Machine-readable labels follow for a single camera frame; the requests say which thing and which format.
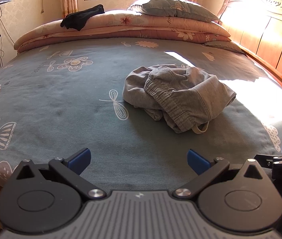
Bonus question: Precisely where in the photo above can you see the black garment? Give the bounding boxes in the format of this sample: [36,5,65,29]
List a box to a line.
[60,4,105,31]

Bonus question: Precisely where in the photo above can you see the plump grey-blue pillow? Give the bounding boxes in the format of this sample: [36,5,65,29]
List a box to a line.
[127,0,222,25]

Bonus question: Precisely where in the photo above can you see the grey sweatpants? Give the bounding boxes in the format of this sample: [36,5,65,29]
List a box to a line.
[122,64,237,134]

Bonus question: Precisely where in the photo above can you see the blue-grey floral bed sheet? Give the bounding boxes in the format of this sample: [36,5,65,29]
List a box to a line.
[0,37,282,195]

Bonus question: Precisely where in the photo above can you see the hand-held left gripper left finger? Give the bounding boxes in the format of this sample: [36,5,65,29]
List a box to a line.
[15,148,107,201]

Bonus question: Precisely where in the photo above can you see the wooden headboard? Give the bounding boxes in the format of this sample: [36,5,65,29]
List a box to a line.
[217,0,282,97]

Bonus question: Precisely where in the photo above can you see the flat grey-blue pillow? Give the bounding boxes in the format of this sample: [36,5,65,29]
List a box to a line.
[202,40,244,54]

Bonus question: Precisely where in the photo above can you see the folded pink floral quilt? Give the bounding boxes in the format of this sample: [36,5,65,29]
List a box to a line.
[14,10,231,54]

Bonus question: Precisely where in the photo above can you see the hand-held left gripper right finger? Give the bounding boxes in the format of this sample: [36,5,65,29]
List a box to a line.
[173,149,268,200]

